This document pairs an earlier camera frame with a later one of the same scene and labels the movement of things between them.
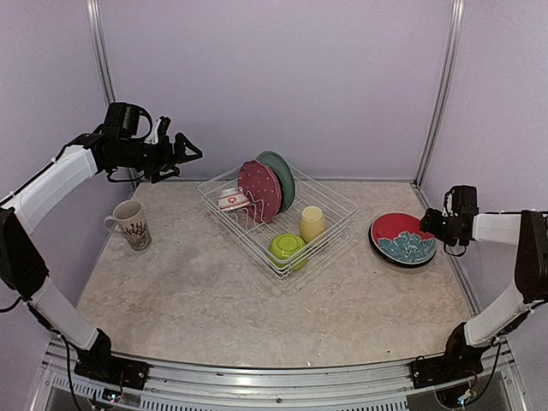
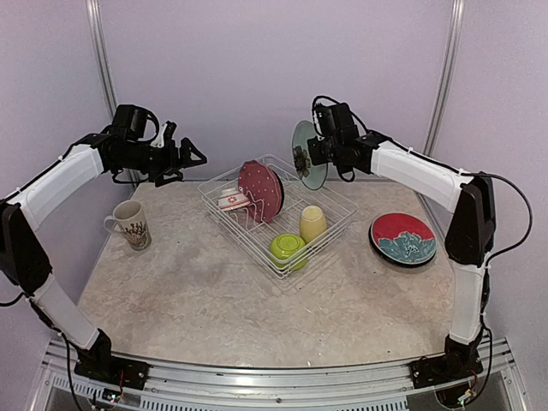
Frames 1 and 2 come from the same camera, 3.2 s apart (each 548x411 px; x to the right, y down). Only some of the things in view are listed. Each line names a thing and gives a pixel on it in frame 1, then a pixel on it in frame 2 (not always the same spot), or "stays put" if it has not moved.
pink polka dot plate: (261, 184) stays put
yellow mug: (312, 223) stays put
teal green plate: (285, 175) → (313, 175)
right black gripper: (429, 223) → (317, 156)
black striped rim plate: (396, 263) stays put
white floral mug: (130, 221) stays put
